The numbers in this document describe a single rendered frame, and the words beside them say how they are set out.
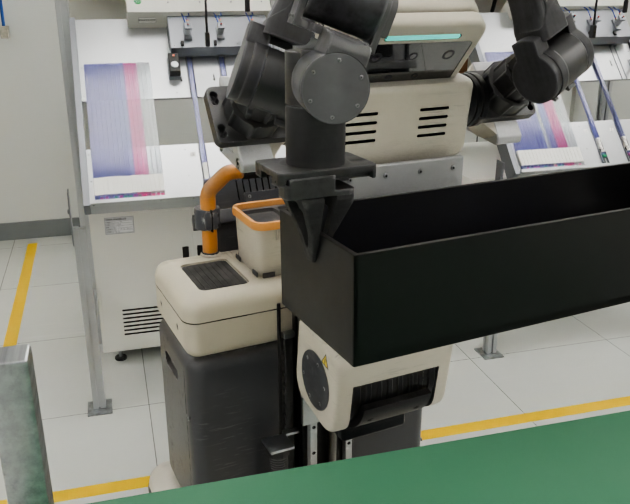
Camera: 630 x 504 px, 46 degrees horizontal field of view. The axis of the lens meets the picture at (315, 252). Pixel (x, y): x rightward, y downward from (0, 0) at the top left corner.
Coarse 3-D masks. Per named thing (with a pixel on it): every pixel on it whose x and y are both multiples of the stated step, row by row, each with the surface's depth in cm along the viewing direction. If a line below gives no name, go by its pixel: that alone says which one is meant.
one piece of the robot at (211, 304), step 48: (192, 288) 140; (240, 288) 140; (192, 336) 137; (240, 336) 140; (288, 336) 143; (192, 384) 140; (240, 384) 144; (288, 384) 147; (192, 432) 145; (240, 432) 147; (288, 432) 149; (384, 432) 164; (192, 480) 150
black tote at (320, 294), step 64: (448, 192) 89; (512, 192) 93; (576, 192) 98; (320, 256) 73; (384, 256) 67; (448, 256) 71; (512, 256) 74; (576, 256) 78; (320, 320) 75; (384, 320) 69; (448, 320) 73; (512, 320) 77
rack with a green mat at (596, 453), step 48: (0, 384) 53; (0, 432) 55; (528, 432) 71; (576, 432) 71; (624, 432) 71; (48, 480) 58; (240, 480) 64; (288, 480) 64; (336, 480) 64; (384, 480) 64; (432, 480) 64; (480, 480) 64; (528, 480) 64; (576, 480) 64; (624, 480) 64
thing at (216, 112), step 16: (208, 96) 102; (224, 96) 103; (208, 112) 102; (224, 112) 102; (240, 112) 99; (256, 112) 97; (224, 128) 102; (240, 128) 101; (256, 128) 99; (272, 128) 101; (224, 144) 101; (240, 144) 102; (256, 144) 104
